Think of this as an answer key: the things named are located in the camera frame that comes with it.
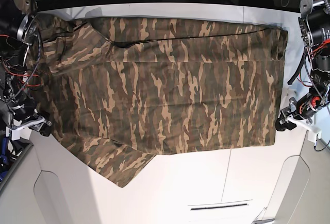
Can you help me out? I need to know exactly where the white wrist camera, image left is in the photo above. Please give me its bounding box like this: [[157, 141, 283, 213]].
[[6, 127, 21, 141]]

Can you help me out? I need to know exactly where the camouflage T-shirt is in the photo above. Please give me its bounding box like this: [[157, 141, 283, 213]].
[[33, 14, 288, 187]]

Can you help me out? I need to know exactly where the white-black gripper, image left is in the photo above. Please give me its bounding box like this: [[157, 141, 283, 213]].
[[6, 97, 52, 137]]

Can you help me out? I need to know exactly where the white wrist camera, image right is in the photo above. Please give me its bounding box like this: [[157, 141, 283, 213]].
[[308, 127, 322, 148]]

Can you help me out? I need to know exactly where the white-black gripper, image right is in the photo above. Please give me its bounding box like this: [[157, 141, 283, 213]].
[[275, 93, 321, 132]]

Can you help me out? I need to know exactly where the white wrist camera, image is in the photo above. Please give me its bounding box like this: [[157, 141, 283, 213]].
[[6, 127, 21, 141], [308, 127, 322, 148]]

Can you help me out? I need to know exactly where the grey bin with blue items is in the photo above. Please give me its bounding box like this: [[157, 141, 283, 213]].
[[1, 130, 32, 184]]

